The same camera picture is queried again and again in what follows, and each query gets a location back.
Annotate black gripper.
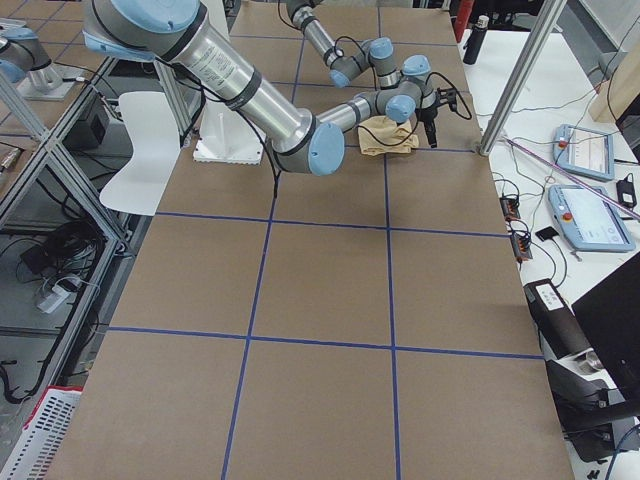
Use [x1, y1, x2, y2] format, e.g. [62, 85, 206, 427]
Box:
[417, 87, 458, 148]

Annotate beige long-sleeve printed shirt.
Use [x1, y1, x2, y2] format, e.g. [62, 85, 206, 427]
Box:
[357, 116, 420, 156]

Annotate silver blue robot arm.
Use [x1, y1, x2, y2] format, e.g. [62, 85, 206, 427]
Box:
[284, 1, 401, 90]
[83, 1, 456, 176]

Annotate black water bottle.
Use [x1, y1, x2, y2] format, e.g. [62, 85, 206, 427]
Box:
[463, 15, 489, 65]

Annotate small orange circuit board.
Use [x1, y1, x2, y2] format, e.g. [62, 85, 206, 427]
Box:
[499, 196, 521, 221]

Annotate far blue teach pendant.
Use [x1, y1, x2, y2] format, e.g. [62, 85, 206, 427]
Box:
[553, 124, 615, 182]

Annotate blue teach pendant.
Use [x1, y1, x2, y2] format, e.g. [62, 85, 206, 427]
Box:
[548, 185, 636, 252]
[553, 124, 615, 182]

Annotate near blue teach pendant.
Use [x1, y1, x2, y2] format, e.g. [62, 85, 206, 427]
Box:
[548, 185, 636, 252]

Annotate black labelled box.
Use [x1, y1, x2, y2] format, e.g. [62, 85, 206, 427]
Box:
[523, 279, 592, 359]

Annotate black monitor on stand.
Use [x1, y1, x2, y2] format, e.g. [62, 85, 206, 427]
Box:
[559, 259, 640, 466]

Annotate white plastic chair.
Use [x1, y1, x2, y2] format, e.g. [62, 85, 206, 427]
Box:
[100, 91, 181, 216]

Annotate white perforated plastic basket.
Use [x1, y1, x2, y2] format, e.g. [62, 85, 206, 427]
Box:
[1, 386, 83, 480]

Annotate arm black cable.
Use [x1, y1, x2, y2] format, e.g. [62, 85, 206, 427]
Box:
[356, 71, 473, 157]

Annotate aluminium frame post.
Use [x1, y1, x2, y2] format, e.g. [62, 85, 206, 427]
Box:
[478, 0, 567, 156]

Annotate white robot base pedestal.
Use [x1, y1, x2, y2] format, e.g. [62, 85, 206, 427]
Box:
[194, 93, 263, 165]

